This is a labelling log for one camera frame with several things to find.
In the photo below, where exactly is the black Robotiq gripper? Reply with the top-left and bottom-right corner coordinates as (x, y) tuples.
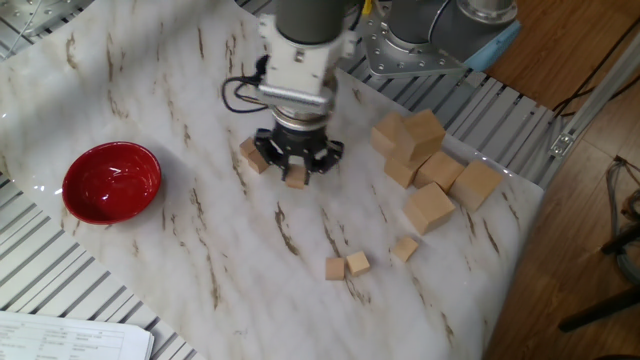
(253, 122), (346, 187)

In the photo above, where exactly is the large wooden cube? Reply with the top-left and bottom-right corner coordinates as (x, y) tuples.
(447, 159), (504, 214)
(397, 108), (447, 164)
(412, 151), (465, 196)
(402, 181), (457, 236)
(370, 111), (406, 157)
(383, 147), (426, 190)

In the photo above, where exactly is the white printed paper stack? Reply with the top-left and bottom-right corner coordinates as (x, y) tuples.
(0, 310), (155, 360)

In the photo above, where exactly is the white marble pattern board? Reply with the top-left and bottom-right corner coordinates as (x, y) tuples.
(0, 0), (545, 360)

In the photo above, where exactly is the red bowl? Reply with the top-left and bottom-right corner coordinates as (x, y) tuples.
(61, 141), (163, 226)

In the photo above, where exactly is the silver perforated mounting plate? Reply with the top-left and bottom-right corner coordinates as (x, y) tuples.
(0, 0), (94, 37)

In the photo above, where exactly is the black chair base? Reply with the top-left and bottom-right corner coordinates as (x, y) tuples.
(557, 224), (640, 334)

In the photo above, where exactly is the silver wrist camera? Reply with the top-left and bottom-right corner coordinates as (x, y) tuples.
(257, 83), (335, 115)

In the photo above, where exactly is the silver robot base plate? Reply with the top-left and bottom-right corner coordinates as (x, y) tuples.
(357, 0), (474, 79)

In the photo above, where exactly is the aluminium frame profile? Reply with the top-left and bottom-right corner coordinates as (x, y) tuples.
(538, 30), (640, 190)

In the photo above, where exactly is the black floor cable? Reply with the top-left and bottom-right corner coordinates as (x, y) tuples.
(552, 17), (640, 119)

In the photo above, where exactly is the grey cable bundle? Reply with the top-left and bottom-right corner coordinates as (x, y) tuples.
(605, 155), (640, 285)

